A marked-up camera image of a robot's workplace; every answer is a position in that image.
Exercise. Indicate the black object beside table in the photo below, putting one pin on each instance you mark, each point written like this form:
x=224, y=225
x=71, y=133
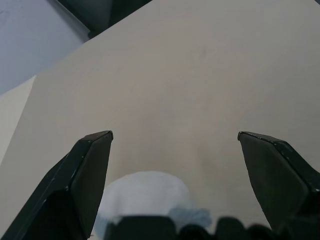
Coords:
x=100, y=15

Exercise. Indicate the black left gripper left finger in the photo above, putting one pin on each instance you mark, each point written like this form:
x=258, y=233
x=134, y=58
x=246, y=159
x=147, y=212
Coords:
x=62, y=190

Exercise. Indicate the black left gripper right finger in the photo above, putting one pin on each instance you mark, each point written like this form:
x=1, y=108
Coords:
x=280, y=180

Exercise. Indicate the white blurred rounded object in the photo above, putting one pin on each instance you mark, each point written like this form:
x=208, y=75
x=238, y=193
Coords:
x=145, y=192

